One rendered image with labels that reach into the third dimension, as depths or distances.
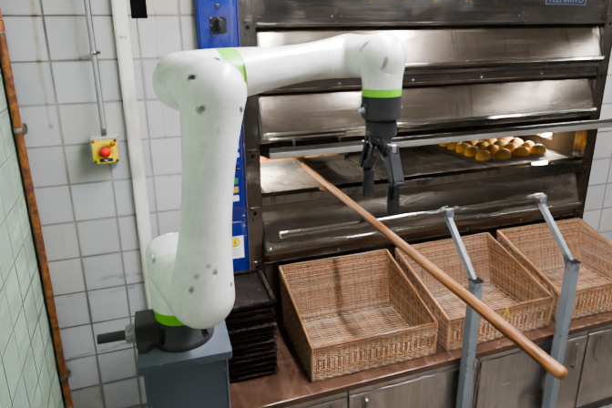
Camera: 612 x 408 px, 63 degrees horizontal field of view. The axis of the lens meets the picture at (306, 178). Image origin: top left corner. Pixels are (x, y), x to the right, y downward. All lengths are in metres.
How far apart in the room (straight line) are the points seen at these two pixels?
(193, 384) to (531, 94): 2.13
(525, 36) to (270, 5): 1.27
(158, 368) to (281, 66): 0.71
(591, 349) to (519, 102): 1.22
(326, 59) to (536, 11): 1.69
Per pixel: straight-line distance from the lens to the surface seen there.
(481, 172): 2.67
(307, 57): 1.17
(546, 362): 1.27
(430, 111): 2.40
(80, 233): 2.16
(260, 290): 2.02
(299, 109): 2.14
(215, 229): 0.95
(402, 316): 2.45
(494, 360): 2.42
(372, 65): 1.14
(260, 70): 1.10
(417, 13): 2.34
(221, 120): 0.89
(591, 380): 2.94
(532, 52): 2.70
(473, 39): 2.51
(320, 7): 2.15
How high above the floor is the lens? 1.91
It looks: 17 degrees down
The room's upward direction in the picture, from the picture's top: straight up
